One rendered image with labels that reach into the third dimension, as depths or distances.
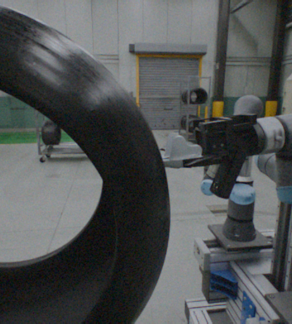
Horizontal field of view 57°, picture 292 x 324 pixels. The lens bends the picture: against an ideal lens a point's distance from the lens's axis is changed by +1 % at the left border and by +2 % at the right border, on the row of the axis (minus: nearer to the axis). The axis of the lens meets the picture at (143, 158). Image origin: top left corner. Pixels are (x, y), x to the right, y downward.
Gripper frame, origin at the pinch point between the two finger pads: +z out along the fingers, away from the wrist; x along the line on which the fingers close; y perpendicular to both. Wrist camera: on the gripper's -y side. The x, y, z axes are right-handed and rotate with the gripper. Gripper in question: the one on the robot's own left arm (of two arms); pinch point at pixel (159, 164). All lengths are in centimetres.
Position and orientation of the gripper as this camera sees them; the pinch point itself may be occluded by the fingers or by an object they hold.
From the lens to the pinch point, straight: 51.6
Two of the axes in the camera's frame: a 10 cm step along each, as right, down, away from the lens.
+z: -9.7, 1.7, -1.8
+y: -1.2, -9.6, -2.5
